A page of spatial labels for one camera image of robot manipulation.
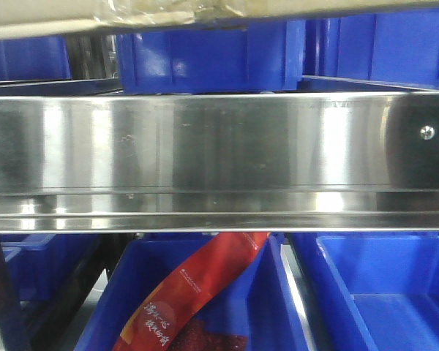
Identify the brown cardboard carton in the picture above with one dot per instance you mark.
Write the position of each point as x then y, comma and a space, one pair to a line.
22, 19

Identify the blue bin upper middle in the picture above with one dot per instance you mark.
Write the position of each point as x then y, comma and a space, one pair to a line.
262, 56

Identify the blue bin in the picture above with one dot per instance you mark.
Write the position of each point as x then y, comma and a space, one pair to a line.
392, 47
38, 58
257, 308
39, 264
262, 56
374, 291

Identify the blue bin lower middle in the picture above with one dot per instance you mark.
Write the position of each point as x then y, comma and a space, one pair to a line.
257, 308

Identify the red snack bag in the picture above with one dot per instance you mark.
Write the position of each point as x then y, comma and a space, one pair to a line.
162, 315

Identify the blue bin lower right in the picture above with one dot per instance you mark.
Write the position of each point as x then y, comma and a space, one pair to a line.
374, 291

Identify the blue bin lower left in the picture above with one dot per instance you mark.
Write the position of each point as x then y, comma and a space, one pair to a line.
39, 264

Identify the blue bin upper right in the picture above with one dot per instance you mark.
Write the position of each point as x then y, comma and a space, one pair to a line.
392, 47

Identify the blue bin upper left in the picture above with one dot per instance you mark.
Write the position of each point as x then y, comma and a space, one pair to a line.
38, 58

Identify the stainless steel shelf rail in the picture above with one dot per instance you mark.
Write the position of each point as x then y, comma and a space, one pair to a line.
291, 162

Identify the silver screw on rail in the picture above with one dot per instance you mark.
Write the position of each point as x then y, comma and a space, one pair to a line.
427, 132

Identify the dark shelf upright post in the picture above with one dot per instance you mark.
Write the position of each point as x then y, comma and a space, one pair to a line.
13, 335

